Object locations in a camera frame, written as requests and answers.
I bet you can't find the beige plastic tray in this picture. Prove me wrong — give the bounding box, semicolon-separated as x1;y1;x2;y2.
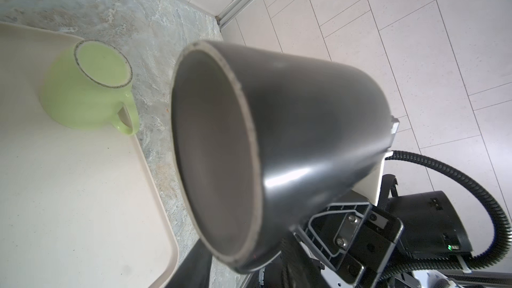
1;23;179;287

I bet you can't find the light green mug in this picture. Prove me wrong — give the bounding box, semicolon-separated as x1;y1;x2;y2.
39;39;140;135

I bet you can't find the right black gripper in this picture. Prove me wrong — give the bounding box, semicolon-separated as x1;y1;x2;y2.
296;202;403;287

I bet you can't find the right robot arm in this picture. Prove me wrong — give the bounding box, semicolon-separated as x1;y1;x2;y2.
297;151;511;287

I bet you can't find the black mug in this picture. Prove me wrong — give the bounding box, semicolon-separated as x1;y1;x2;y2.
170;41;392;273

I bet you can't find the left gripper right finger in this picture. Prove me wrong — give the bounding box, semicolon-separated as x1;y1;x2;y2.
281;235;329;287

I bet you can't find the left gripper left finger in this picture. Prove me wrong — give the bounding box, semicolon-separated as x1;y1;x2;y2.
165;239;212;288

